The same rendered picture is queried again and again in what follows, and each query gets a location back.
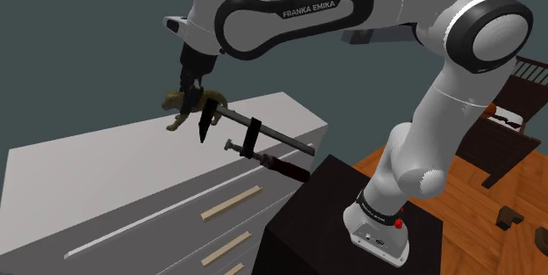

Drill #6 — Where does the grey chest of drawers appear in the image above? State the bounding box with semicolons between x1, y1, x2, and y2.
0;90;330;275

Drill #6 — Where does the small dark brown wooden block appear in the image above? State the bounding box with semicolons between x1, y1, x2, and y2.
495;205;526;231

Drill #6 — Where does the olive brown toy animal figure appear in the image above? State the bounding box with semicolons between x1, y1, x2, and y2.
161;89;229;133

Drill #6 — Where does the black bar clamp, red handle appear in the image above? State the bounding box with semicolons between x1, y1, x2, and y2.
198;98;317;184

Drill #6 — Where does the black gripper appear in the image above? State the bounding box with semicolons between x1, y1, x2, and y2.
178;41;218;115

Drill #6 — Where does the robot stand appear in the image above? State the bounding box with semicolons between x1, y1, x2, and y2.
250;153;444;275

